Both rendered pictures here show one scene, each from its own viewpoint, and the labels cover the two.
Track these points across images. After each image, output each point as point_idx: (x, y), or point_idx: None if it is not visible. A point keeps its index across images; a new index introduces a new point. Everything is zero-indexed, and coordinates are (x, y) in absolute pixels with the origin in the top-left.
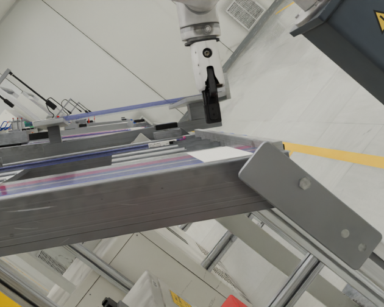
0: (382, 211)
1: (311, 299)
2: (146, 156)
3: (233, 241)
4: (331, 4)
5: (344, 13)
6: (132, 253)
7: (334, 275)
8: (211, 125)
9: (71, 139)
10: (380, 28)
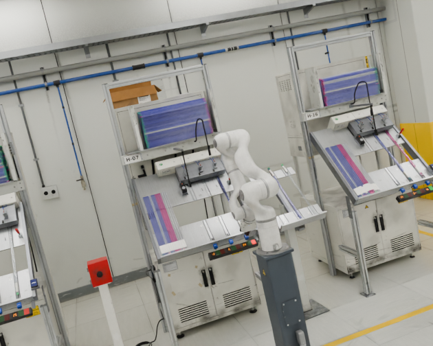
0: (361, 316)
1: (335, 296)
2: (208, 226)
3: (348, 254)
4: (254, 253)
5: (258, 258)
6: (330, 214)
7: (340, 303)
8: (296, 227)
9: (334, 164)
10: (262, 272)
